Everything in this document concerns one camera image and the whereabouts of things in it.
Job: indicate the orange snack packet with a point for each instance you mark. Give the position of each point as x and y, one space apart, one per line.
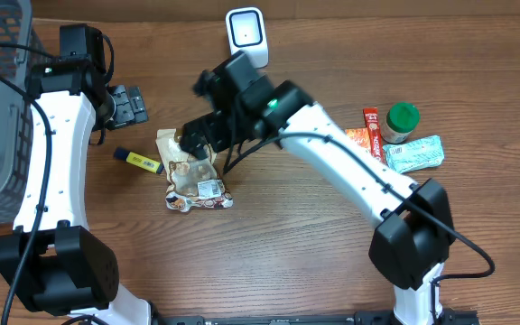
360 136

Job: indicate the grey plastic mesh basket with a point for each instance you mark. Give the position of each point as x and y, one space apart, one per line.
16 117

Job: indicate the red white snack bar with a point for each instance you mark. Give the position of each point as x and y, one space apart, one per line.
373 128

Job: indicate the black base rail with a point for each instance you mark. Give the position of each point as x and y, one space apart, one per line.
358 318

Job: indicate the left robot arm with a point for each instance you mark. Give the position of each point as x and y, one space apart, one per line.
51 261

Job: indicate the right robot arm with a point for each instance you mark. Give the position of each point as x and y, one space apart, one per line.
412 222

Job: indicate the white barcode scanner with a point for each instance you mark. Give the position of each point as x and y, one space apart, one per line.
246 32

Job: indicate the brown white snack pouch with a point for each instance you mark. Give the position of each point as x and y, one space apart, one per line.
194 184

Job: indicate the grey tape roll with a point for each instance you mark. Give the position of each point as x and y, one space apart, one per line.
400 120

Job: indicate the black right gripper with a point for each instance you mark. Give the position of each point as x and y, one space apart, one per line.
207 131

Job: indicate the teal white tissue pack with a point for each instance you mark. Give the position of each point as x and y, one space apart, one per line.
416 155

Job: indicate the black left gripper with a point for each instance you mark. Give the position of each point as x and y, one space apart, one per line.
127 106

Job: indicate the yellow glue stick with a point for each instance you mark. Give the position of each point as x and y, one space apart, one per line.
138 160

